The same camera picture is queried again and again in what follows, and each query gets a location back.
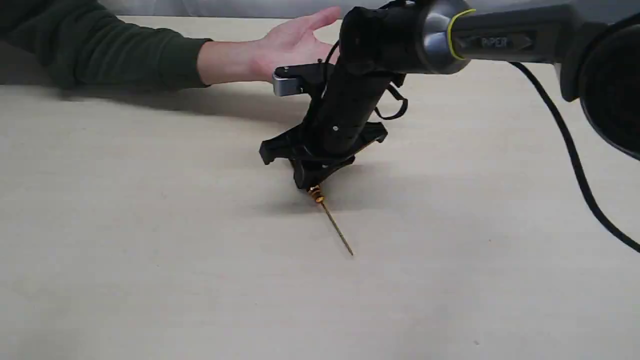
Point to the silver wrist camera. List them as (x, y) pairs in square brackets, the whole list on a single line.
[(301, 79)]

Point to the black and gold screwdriver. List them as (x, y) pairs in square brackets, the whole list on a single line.
[(318, 197)]

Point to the person's bare hand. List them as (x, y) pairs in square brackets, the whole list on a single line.
[(290, 43)]

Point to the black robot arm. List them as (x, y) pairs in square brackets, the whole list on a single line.
[(592, 44)]

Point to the forearm in dark green sleeve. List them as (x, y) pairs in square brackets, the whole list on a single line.
[(79, 42)]

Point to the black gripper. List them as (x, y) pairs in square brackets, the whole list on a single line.
[(315, 156)]

